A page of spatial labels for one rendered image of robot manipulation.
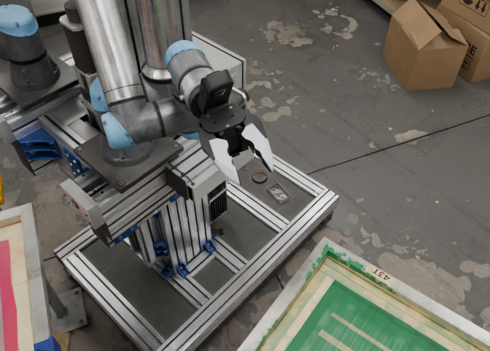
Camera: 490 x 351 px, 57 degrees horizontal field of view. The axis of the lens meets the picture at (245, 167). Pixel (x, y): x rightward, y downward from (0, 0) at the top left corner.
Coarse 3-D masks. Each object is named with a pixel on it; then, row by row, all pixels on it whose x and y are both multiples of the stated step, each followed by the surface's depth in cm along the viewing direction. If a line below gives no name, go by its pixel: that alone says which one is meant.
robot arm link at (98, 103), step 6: (96, 78) 113; (96, 84) 112; (90, 90) 111; (96, 90) 110; (102, 90) 110; (144, 90) 113; (90, 96) 111; (96, 96) 109; (102, 96) 109; (96, 102) 110; (102, 102) 109; (96, 108) 112; (102, 108) 111; (96, 114) 114; (102, 114) 112; (102, 126) 116
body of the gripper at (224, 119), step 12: (192, 96) 77; (192, 108) 78; (216, 108) 74; (228, 108) 73; (240, 108) 73; (204, 120) 72; (216, 120) 72; (228, 120) 72; (240, 120) 71; (216, 132) 70; (228, 132) 71; (240, 132) 71; (228, 144) 74; (240, 144) 75
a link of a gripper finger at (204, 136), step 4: (200, 128) 72; (200, 132) 71; (204, 132) 71; (200, 136) 71; (204, 136) 71; (208, 136) 70; (212, 136) 70; (200, 140) 70; (204, 140) 70; (208, 140) 70; (204, 144) 69; (208, 144) 69; (204, 148) 69; (208, 148) 69; (204, 152) 70; (208, 152) 68; (212, 152) 68; (212, 156) 68
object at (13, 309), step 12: (0, 252) 138; (0, 264) 135; (0, 276) 133; (0, 288) 130; (0, 300) 128; (12, 300) 128; (0, 312) 125; (12, 312) 125; (0, 324) 123; (12, 324) 123; (0, 336) 121; (12, 336) 121; (0, 348) 119; (12, 348) 119
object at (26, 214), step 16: (16, 208) 145; (32, 208) 145; (0, 224) 143; (32, 224) 141; (32, 240) 137; (32, 256) 133; (32, 272) 130; (32, 288) 126; (32, 304) 123; (48, 304) 126; (48, 320) 121; (48, 336) 117
